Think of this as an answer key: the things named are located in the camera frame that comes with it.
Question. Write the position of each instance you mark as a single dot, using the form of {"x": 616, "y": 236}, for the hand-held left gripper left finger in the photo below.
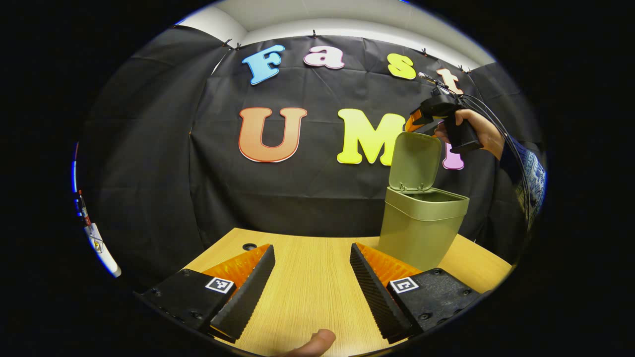
{"x": 248, "y": 292}

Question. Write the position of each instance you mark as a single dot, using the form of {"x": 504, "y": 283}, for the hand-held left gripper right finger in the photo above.
{"x": 372, "y": 292}

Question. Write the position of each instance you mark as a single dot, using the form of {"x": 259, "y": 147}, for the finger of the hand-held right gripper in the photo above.
{"x": 413, "y": 125}

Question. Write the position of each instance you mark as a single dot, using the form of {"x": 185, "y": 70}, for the green desktop garbage bin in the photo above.
{"x": 421, "y": 228}

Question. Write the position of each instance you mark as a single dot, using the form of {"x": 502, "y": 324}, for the wooden desktop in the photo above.
{"x": 312, "y": 277}

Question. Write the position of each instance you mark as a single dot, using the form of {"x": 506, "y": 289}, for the white side table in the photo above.
{"x": 101, "y": 250}

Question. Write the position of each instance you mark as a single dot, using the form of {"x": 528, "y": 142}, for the black backdrop cloth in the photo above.
{"x": 149, "y": 148}

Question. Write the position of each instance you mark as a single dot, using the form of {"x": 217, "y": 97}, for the small red bottle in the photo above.
{"x": 83, "y": 208}

